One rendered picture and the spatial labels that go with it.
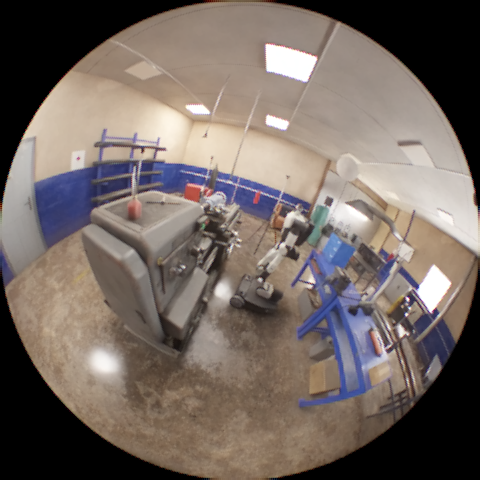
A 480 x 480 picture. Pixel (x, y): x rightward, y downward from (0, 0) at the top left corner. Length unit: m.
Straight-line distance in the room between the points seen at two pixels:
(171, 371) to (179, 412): 0.45
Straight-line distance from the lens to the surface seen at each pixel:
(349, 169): 4.42
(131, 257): 0.54
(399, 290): 6.59
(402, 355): 2.69
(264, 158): 5.67
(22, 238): 3.71
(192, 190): 4.56
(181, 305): 0.94
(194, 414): 1.64
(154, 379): 1.65
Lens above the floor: 1.61
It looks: 27 degrees down
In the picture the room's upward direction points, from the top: 19 degrees clockwise
